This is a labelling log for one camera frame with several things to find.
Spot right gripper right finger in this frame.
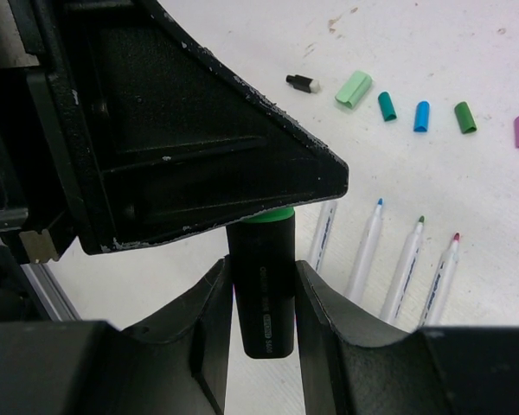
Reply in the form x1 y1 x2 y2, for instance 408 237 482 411
296 261 519 414

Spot purple capped marker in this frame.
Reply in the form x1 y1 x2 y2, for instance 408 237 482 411
418 233 461 327

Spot black green highlighter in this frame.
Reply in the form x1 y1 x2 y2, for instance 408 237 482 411
227 207 296 359

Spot teal capped white marker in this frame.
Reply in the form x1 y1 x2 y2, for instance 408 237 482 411
307 200 338 271

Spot aluminium rail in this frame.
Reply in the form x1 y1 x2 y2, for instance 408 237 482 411
21 264 81 322

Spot blue capped white marker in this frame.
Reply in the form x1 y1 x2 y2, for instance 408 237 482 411
344 198 384 303

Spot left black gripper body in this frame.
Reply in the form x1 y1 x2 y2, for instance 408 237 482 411
0 0 83 321

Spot dark green marker cap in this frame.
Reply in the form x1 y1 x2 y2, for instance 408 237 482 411
454 101 477 134

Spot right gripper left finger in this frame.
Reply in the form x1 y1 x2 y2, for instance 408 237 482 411
0 259 233 414

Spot blue marker cap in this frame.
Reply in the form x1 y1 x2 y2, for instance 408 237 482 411
413 100 430 132

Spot light green highlighter cap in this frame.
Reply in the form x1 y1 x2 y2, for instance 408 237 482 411
335 71 373 110

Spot black marker cap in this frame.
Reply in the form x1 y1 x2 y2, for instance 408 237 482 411
285 74 321 93

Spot dark green capped marker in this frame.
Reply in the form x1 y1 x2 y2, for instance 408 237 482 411
380 215 425 324

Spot teal marker cap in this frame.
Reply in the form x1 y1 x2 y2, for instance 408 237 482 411
377 91 397 122

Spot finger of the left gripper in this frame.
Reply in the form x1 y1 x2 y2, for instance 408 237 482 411
31 1 349 255

